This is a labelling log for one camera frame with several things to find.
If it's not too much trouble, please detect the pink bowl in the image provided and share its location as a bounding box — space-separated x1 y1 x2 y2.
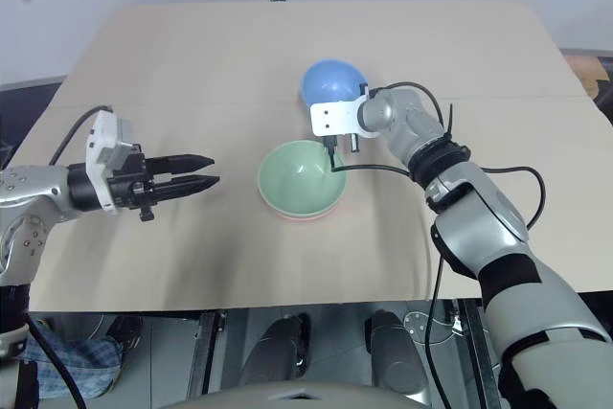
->
260 188 344 225

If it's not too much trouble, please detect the black shoe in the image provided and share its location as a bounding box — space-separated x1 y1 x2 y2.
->
105 314 144 351

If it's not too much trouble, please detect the black body cable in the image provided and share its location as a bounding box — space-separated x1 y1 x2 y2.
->
26 315 87 409

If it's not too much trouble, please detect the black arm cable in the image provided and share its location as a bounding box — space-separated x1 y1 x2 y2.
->
359 81 445 142
327 138 548 409
49 104 115 166

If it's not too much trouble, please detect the green bowl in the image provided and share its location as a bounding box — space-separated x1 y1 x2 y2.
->
257 139 348 217

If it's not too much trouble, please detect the round metal floor plate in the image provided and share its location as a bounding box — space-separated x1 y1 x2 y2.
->
403 308 459 346

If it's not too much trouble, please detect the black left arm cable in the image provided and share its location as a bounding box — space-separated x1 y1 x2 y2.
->
49 104 115 166

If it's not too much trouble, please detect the blue plaid cloth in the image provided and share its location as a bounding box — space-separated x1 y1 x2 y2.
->
21 329 126 400

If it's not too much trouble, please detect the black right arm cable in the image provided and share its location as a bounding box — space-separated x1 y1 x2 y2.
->
359 81 445 142
327 138 548 409

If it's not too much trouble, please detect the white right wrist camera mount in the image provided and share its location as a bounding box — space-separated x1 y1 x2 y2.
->
309 95 379 139

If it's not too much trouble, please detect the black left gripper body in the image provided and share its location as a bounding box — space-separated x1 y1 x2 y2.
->
107 143 163 224

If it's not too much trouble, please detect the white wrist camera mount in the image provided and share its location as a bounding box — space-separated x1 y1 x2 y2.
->
84 110 144 216
309 95 379 139

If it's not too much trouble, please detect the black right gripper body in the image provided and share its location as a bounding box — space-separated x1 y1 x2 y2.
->
321 133 361 155

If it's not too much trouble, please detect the metal table frame bar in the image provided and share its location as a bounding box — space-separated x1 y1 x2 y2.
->
185 308 229 400
457 297 502 409

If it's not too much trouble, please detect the blue bowl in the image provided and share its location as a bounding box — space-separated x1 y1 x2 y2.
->
300 58 370 116

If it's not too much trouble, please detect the beige table cover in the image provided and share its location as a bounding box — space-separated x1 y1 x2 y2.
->
8 0 613 313

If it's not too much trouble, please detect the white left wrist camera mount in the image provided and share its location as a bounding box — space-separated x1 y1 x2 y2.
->
84 110 144 216

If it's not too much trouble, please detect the dark rounded shape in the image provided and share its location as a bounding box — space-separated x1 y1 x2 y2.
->
363 309 429 397
238 311 312 387

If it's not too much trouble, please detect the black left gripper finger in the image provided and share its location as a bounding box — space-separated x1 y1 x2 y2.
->
146 153 216 175
152 174 222 202

